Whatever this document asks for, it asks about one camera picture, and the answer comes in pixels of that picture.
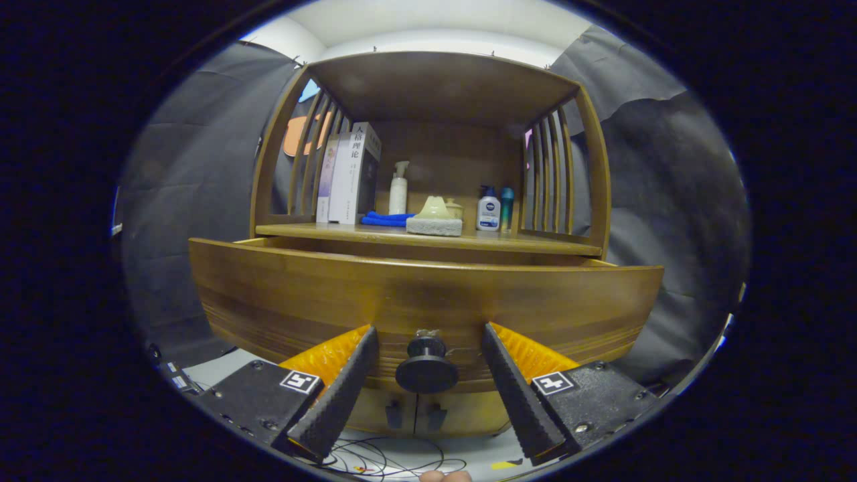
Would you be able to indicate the teal slim bottle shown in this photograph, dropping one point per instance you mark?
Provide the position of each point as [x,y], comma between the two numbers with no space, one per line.
[507,207]

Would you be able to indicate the white lotion bottle blue cap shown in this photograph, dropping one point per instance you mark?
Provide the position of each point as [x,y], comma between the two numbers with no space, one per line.
[489,214]

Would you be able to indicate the white book with portrait cover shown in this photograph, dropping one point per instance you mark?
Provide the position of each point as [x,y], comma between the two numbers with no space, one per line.
[351,181]

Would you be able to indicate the wooden countertop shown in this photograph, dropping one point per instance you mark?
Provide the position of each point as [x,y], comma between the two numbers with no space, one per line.
[522,237]

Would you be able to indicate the pale floral spine book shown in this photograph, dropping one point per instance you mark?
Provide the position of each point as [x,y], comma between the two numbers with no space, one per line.
[325,187]

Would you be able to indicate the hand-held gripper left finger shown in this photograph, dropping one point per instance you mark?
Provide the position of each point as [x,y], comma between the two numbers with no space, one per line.
[341,395]

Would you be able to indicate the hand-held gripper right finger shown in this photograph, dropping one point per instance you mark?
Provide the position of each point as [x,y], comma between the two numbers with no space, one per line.
[519,395]

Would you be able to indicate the blue folded cloth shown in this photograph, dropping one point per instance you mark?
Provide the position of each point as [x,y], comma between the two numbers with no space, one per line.
[381,219]

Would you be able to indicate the wooden drawer with black knob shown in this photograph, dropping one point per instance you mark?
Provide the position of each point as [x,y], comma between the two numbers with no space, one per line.
[428,294]

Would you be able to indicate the cream lidded tea cup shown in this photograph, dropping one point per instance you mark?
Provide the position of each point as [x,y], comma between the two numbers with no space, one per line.
[456,209]

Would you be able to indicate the wooden cabinet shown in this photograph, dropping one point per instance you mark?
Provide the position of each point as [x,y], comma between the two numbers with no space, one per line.
[435,80]

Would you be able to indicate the yellow black floor sticker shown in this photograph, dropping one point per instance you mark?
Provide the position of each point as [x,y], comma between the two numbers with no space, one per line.
[507,464]

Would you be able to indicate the white pump bottle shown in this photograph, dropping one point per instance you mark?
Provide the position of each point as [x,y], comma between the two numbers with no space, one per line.
[398,197]

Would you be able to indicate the wooden cabinet door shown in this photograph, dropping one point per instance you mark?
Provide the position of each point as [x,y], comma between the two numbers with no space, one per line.
[475,412]
[371,415]

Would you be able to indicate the black electronics box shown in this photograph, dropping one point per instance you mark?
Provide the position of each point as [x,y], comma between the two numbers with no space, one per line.
[175,375]

